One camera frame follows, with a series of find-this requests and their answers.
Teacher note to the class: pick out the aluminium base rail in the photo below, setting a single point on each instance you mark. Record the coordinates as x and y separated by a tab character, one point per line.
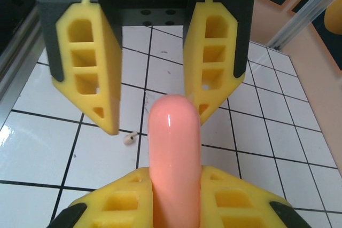
16	67

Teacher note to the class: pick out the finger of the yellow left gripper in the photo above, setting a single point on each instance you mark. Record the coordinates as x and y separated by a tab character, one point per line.
227	51
66	51

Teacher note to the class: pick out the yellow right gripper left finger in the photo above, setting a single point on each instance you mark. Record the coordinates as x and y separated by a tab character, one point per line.
120	206

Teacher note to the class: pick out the aluminium frame post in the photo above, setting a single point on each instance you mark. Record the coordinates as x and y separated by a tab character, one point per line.
302	21

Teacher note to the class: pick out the pink earbud charging case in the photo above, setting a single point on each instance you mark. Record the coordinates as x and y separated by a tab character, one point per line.
173	158

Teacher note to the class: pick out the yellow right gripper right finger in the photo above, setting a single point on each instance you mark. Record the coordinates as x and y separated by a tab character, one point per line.
240	206

